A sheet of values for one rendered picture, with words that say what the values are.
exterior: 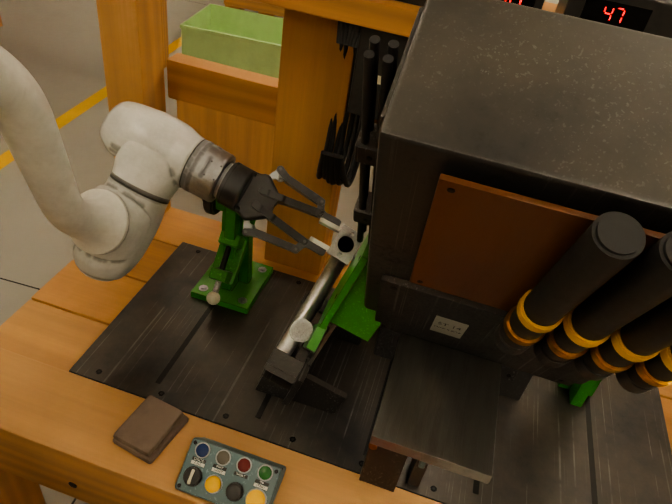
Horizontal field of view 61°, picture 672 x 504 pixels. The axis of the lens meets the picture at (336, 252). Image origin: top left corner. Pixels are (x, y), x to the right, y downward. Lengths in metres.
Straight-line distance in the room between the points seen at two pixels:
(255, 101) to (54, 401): 0.71
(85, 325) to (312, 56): 0.69
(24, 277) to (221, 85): 1.67
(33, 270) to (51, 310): 1.49
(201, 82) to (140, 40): 0.15
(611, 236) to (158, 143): 0.69
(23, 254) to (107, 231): 1.97
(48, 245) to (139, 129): 1.99
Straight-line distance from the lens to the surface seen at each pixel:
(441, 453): 0.79
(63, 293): 1.33
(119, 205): 0.93
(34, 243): 2.94
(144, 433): 1.01
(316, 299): 1.04
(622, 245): 0.46
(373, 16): 0.93
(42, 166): 0.77
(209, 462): 0.96
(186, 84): 1.35
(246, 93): 1.29
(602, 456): 1.21
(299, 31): 1.10
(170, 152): 0.94
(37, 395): 1.13
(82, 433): 1.07
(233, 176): 0.93
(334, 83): 1.11
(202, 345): 1.16
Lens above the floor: 1.77
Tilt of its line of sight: 38 degrees down
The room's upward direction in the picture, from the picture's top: 10 degrees clockwise
